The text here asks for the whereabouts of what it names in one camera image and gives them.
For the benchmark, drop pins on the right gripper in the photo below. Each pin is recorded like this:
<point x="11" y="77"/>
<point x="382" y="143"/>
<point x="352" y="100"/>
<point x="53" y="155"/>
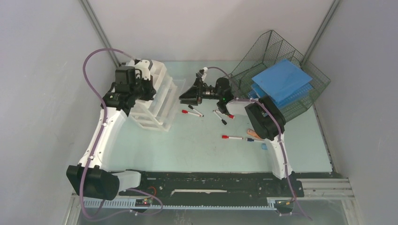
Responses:
<point x="190" y="97"/>

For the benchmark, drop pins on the white plastic drawer organizer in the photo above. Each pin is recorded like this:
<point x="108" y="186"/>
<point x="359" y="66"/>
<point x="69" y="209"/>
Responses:
<point x="159" y="113"/>

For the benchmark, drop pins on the orange highlighter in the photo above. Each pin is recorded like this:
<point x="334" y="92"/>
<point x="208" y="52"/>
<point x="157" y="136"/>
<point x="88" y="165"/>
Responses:
<point x="253" y="134"/>

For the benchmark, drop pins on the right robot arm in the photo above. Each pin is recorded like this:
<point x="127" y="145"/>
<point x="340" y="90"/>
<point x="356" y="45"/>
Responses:
<point x="265" y="117"/>

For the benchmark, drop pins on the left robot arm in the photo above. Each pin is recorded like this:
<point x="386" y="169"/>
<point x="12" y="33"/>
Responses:
<point x="91" y="177"/>

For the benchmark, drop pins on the black cap marker upper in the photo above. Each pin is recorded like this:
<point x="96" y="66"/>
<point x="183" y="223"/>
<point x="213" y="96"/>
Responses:
<point x="195" y="110"/>

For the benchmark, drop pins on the black cap marker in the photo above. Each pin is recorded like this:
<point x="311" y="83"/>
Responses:
<point x="219" y="117"/>
<point x="195" y="110"/>

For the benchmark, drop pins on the red cap marker left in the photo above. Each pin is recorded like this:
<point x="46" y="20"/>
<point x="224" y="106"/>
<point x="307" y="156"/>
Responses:
<point x="191" y="113"/>

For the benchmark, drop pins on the red cap marker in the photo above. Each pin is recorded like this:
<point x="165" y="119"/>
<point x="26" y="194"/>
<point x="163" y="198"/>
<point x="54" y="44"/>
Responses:
<point x="232" y="137"/>
<point x="191" y="113"/>
<point x="229" y="116"/>

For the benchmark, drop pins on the black cap marker lower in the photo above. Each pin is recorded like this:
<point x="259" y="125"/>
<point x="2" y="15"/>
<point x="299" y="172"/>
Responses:
<point x="219" y="117"/>

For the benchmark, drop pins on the red cap marker right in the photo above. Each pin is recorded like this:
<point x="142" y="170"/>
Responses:
<point x="229" y="116"/>

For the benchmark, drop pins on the red cap marker bottom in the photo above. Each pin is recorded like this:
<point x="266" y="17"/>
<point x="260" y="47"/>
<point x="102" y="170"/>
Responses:
<point x="232" y="137"/>

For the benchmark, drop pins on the blue cap marker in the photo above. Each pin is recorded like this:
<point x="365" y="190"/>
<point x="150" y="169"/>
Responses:
<point x="254" y="140"/>

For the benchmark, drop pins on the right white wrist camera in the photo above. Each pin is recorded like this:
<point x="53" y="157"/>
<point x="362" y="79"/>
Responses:
<point x="202" y="73"/>

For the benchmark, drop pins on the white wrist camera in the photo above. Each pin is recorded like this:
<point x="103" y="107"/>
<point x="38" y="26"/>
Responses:
<point x="202" y="73"/>
<point x="143" y="68"/>

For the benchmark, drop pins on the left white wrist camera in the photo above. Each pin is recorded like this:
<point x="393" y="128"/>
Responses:
<point x="143" y="68"/>

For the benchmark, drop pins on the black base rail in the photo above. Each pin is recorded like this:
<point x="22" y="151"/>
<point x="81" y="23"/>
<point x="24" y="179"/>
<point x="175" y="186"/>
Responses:
<point x="214" y="189"/>

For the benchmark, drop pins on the green wire mesh organizer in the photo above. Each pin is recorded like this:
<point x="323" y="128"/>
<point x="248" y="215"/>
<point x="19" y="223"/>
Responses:
<point x="269" y="49"/>

